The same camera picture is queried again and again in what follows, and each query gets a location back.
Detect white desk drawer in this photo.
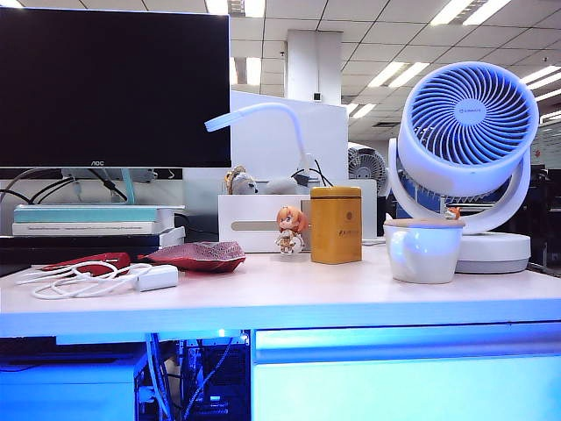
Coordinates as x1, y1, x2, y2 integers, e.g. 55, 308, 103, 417
252, 324, 561, 421

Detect orange-haired anime figurine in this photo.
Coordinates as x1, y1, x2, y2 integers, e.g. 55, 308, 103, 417
274, 205, 312, 256

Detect grey round plush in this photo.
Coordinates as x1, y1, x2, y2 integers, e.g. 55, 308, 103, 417
264, 175, 303, 196

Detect white tissue box organizer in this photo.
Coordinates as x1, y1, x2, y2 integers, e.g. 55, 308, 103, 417
217, 194, 314, 253

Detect beige plush toy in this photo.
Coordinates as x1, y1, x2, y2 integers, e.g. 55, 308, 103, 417
224, 165, 260, 196

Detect yellow tea tin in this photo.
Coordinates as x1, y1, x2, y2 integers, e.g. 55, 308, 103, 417
309, 186, 364, 265

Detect white partition panel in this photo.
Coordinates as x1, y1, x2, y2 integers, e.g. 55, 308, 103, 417
231, 89, 350, 182

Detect white storage box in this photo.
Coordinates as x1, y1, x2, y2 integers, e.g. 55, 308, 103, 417
349, 178, 380, 242

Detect red patterned pouch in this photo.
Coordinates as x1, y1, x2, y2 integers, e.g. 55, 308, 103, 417
137, 240, 246, 274

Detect small white background fan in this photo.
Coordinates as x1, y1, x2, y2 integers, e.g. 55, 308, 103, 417
348, 146, 390, 198

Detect white flexible desk lamp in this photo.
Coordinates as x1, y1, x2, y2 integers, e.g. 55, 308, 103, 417
204, 103, 317, 185

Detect small white box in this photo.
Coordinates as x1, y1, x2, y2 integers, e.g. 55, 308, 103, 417
158, 225, 187, 247

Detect wooden lid with fox figure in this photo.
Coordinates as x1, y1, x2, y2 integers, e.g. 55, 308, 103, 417
383, 206, 467, 230

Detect white power adapter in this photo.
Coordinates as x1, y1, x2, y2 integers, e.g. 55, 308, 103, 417
136, 265, 180, 293

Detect teal monitor stand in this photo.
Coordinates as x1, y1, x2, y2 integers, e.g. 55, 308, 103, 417
61, 168, 160, 206

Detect white ceramic mug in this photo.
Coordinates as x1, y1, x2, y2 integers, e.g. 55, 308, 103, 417
383, 224, 465, 285

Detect white round desk fan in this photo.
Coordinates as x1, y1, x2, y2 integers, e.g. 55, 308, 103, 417
387, 61, 541, 275

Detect black computer tower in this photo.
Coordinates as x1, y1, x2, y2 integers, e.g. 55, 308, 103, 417
174, 337, 252, 421

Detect red flat case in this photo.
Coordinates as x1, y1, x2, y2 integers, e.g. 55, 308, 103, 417
39, 252, 131, 278

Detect teal book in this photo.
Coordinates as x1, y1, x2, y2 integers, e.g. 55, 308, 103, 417
12, 207, 160, 223

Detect white book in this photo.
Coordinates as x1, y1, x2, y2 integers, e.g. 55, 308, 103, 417
11, 221, 160, 236

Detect black flat box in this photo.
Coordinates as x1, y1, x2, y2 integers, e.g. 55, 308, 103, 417
0, 233, 161, 266

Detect black AOC computer monitor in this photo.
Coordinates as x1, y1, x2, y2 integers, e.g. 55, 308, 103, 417
0, 7, 232, 169

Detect white low cabinet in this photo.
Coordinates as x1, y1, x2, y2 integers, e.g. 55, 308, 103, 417
0, 350, 151, 421

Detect black under-desk tray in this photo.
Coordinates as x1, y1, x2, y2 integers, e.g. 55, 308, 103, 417
0, 335, 59, 356

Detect black plug cable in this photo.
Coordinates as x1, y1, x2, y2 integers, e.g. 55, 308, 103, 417
291, 158, 337, 188

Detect black monitor cable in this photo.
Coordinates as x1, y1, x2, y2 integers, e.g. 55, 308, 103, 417
86, 168, 131, 204

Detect pale hanging cable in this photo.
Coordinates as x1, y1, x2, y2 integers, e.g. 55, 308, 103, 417
145, 332, 175, 421

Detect white charging cable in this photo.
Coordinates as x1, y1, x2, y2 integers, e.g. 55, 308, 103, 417
16, 261, 153, 302

